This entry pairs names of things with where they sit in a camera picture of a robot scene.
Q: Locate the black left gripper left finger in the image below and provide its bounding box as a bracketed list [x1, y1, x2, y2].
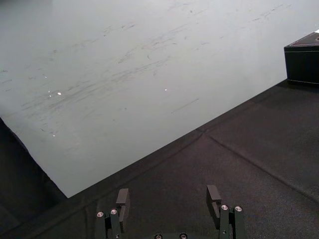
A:
[96, 188, 131, 239]

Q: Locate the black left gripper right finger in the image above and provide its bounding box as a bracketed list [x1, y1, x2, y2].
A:
[206, 185, 246, 239]

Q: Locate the black table cloth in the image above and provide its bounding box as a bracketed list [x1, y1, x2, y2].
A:
[0, 80, 319, 239]

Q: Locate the black box with stitched edge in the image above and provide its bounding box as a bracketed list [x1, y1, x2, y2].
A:
[283, 31, 319, 88]

